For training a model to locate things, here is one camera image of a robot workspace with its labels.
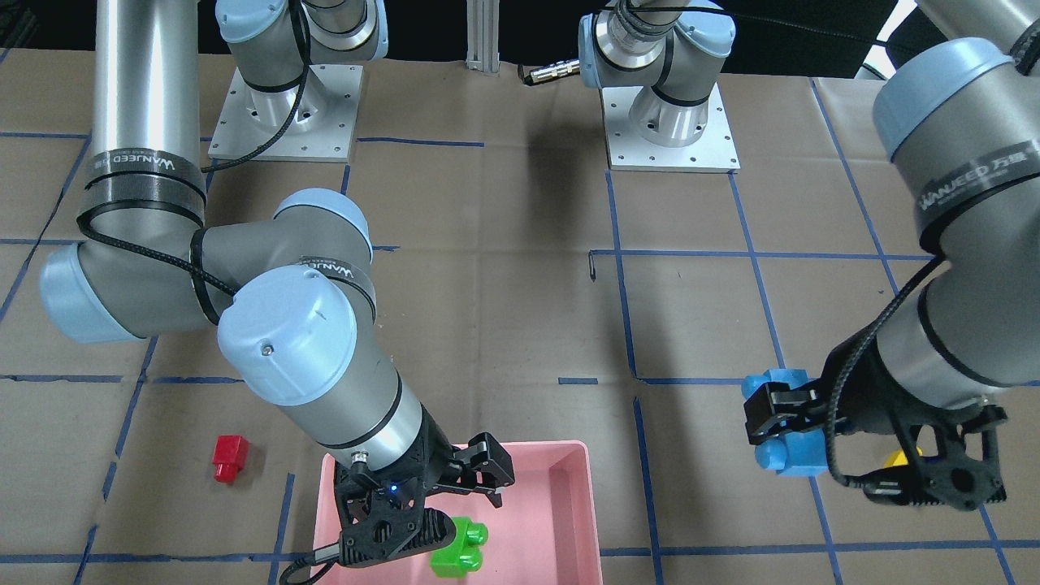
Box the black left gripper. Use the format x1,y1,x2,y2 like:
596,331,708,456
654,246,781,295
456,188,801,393
744,328,933,447

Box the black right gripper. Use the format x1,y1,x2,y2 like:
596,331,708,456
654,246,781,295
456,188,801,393
349,406,515,514

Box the blue toy block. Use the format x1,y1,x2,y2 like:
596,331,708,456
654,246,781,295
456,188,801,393
740,368,828,477

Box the green toy block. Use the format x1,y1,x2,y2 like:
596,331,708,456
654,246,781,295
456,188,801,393
428,516,489,580

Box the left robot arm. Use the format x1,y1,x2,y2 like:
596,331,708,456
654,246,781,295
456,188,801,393
578,1,1038,430

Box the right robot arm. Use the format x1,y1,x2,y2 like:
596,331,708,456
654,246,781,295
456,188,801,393
40,1,515,507

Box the pink plastic box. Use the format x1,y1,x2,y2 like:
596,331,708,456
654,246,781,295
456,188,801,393
320,440,603,584

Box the yellow toy block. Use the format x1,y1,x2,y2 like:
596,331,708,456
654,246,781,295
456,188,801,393
882,448,913,469

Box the red toy block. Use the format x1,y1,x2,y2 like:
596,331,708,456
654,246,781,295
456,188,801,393
211,435,249,484

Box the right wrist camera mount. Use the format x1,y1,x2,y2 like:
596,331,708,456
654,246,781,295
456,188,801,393
278,477,457,584

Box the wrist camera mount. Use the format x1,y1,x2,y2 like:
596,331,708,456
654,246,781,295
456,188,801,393
860,404,1008,511
278,477,457,584

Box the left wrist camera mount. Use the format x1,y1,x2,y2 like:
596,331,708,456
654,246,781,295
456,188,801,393
860,404,1008,511

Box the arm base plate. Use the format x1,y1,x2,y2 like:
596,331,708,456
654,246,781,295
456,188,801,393
600,85,742,173
208,63,364,163

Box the metal cable connector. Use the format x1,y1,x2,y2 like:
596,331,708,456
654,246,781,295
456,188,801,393
517,58,582,88

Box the aluminium profile post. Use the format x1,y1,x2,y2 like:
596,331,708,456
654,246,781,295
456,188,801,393
465,0,501,76

